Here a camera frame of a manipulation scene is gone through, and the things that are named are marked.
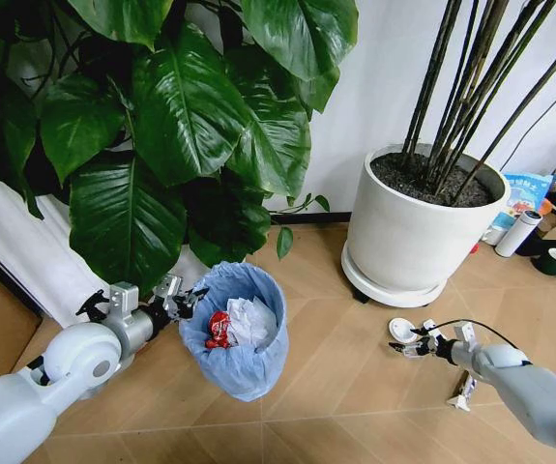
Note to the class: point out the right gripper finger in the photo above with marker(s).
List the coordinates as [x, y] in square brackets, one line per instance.
[410, 349]
[425, 328]

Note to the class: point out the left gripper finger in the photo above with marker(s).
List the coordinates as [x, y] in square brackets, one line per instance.
[188, 309]
[171, 286]

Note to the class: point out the trash bin with blue bag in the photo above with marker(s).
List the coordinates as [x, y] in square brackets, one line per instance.
[239, 372]

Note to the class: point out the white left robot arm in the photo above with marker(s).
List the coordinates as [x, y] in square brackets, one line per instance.
[74, 357]

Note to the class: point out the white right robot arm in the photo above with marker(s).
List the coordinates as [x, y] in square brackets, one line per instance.
[538, 386]

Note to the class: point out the white round lid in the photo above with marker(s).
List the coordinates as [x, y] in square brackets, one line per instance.
[400, 329]

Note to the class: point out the red crumpled wrapper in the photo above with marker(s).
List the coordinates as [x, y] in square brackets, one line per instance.
[218, 328]

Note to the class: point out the white torn wrapper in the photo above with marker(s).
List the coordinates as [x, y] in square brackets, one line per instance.
[463, 390]

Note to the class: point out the white wheeled pot saucer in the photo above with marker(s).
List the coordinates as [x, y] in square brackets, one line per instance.
[384, 289]

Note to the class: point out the white crumpled paper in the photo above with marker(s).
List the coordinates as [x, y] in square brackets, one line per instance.
[253, 319]

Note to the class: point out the white round plant pot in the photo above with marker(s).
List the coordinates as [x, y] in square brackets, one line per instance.
[403, 227]

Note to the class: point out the white thermos bottle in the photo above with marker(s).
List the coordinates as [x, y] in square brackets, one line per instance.
[517, 234]

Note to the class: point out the dark green mug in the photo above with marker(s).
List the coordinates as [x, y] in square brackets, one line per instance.
[553, 265]

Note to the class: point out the white ribbed plant pot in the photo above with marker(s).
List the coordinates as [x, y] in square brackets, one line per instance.
[31, 241]

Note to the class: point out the black baseboard strip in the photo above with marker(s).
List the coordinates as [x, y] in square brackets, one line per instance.
[311, 217]

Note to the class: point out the blue and white printed bag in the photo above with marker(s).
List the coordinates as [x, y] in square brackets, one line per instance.
[524, 193]

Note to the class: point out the small orange object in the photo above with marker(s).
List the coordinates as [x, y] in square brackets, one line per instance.
[547, 207]

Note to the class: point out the large green leafy plant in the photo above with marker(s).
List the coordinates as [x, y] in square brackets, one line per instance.
[181, 106]

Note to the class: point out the tall bamboo stalk plant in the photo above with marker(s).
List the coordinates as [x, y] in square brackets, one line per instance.
[447, 96]

